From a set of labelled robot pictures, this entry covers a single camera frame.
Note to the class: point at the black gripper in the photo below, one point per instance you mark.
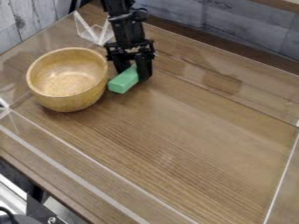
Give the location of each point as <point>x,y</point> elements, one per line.
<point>131,44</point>

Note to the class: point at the wooden bowl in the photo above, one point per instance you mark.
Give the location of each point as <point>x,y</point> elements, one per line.
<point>67,78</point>

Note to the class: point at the clear acrylic tray walls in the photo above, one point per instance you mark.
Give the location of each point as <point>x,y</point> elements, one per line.
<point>195,148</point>

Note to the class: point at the green rectangular block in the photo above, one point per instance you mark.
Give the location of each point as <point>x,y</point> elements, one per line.
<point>121,83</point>

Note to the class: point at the black metal bracket with screw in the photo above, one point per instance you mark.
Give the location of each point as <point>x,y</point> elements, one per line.
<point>51,212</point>

